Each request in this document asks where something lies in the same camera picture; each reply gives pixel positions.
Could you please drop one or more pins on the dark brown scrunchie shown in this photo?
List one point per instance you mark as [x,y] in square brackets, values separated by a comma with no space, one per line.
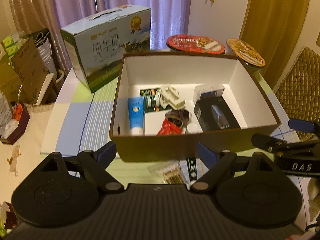
[179,117]

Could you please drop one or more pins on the blue milk carton box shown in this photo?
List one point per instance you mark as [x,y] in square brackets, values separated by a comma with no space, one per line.
[96,44]

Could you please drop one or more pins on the clear plastic case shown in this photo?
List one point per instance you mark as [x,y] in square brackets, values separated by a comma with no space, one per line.
[207,91]

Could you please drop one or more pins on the white pill bottle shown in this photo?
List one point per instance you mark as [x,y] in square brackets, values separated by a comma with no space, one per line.
[192,128]

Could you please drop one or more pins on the checkered tablecloth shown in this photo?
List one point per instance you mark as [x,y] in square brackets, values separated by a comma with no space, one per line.
[80,120]

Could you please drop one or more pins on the brown cardboard storage box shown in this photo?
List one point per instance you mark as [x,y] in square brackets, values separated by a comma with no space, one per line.
[243,94]

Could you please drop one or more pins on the dark wooden tray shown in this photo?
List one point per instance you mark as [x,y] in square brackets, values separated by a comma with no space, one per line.
[16,127]

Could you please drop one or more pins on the small green white jar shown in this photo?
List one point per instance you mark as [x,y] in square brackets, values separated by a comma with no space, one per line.
[151,101]

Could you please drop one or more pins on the red instant noodle bowl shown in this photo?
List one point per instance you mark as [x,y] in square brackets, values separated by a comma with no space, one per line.
[195,44]

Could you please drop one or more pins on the green card packet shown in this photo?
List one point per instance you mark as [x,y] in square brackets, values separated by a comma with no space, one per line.
[153,91]

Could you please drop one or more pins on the tan curtain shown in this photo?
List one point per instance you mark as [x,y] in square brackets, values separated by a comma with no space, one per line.
[272,28]

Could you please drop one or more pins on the red snack packet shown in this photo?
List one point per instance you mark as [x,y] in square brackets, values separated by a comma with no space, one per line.
[169,128]

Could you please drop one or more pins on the white hair claw clip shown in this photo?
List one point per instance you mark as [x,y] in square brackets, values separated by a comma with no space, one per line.
[169,96]

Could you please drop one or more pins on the cotton swab bag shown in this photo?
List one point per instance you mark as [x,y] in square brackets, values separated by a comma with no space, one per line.
[169,172]

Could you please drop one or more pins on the purple curtain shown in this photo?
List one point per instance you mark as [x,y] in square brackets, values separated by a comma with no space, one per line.
[168,17]

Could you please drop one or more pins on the black white pen tube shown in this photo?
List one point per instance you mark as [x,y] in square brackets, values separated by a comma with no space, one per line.
[192,169]

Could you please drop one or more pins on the dark instant noodle bowl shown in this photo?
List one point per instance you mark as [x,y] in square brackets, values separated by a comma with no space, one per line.
[252,59]

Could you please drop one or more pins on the white plastic bag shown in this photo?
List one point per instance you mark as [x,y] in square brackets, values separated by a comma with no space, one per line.
[5,112]

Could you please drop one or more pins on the blue hand cream tube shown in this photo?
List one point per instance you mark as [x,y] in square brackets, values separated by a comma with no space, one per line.
[136,115]

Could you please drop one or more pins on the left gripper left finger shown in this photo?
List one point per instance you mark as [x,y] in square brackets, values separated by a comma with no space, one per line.
[94,165]

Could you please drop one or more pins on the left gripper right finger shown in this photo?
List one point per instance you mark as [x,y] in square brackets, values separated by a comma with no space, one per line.
[219,167]

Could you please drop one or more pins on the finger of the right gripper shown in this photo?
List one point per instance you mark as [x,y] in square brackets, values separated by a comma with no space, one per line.
[273,145]
[304,126]

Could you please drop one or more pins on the brown cardboard boxes stack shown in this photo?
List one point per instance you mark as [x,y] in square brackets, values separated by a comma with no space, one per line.
[25,70]

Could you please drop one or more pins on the black shaver box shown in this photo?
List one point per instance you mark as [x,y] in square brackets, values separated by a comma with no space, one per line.
[214,114]

